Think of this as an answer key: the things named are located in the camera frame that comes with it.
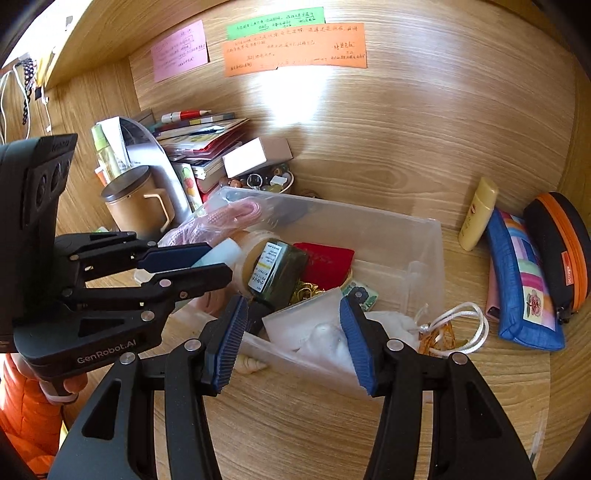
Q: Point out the green sticky note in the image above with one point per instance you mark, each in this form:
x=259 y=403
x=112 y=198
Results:
x=277 y=23

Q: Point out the white floral bowl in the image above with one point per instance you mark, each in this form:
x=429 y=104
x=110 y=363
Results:
x=287 y=184

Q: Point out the black orange zip case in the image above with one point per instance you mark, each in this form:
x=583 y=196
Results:
x=549 y=240

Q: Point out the stack of books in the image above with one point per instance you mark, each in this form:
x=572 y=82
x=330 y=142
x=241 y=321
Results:
x=203 y=138

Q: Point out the brown ceramic mug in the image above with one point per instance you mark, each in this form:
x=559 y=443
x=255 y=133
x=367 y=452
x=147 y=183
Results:
x=129 y=207

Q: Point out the wooden desktop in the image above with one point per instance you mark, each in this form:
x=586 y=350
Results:
x=300 y=429

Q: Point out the grey desk organiser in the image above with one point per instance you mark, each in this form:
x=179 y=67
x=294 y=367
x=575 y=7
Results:
x=157 y=157

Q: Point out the fruit print book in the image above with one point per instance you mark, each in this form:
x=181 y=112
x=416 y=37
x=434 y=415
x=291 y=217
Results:
x=189 y=184

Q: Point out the blue patchwork pouch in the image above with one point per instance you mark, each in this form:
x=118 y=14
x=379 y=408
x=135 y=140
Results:
x=512 y=286

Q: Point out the small white box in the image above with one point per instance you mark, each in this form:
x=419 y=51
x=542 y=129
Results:
x=244 y=159

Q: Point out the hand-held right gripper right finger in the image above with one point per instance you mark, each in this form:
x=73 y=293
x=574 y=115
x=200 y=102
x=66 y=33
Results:
x=358 y=341

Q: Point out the person's left hand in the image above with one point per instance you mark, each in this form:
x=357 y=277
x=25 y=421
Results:
x=74 y=383

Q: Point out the pink wallet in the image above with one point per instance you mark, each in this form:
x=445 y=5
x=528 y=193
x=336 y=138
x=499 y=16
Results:
x=492 y=300

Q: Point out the clear plastic bin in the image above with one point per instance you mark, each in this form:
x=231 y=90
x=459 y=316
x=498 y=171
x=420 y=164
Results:
x=415 y=258

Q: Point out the red white pen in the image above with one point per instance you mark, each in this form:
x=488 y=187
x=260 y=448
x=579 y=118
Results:
x=184 y=115

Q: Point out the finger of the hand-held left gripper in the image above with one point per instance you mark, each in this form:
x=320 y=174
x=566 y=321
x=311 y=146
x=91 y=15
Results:
x=175 y=256
x=194 y=281

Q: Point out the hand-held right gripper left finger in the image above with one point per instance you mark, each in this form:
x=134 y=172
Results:
x=228 y=346

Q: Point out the person's left forearm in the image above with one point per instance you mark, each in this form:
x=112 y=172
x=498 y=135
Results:
x=27 y=415

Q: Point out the pink sticky note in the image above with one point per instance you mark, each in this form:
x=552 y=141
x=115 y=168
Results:
x=180 y=50

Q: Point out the orange sticky note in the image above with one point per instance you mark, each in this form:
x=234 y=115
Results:
x=295 y=50

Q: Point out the cream round jar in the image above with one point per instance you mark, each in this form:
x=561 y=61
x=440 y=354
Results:
x=244 y=272

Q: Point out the cream spiral seashell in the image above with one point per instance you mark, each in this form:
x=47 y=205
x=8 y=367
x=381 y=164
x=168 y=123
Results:
x=251 y=365

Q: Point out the green glass spray bottle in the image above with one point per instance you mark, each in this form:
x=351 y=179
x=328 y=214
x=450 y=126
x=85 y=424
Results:
x=291 y=267

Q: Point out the yellow bottle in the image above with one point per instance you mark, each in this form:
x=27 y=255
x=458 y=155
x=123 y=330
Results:
x=478 y=217

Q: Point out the red velvet ornament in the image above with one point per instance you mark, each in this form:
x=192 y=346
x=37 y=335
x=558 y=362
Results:
x=323 y=263

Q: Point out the light blue small box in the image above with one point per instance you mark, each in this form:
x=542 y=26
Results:
x=221 y=251

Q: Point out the floral square tile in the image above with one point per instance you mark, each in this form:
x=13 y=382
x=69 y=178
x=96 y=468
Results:
x=367 y=295

